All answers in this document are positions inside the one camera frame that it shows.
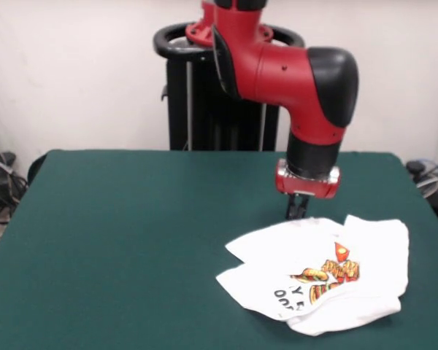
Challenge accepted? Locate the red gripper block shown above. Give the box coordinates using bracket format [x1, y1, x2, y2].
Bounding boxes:
[274, 159, 341, 220]

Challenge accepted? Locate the white printed t-shirt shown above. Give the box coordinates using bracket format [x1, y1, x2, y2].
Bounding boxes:
[215, 214, 410, 336]

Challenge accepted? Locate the dark green table cloth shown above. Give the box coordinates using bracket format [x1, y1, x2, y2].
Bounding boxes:
[0, 149, 438, 350]

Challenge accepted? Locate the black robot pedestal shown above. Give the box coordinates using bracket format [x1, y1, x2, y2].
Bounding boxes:
[153, 22, 306, 152]

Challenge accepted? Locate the black cable tangle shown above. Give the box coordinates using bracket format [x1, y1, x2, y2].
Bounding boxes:
[0, 116, 30, 256]

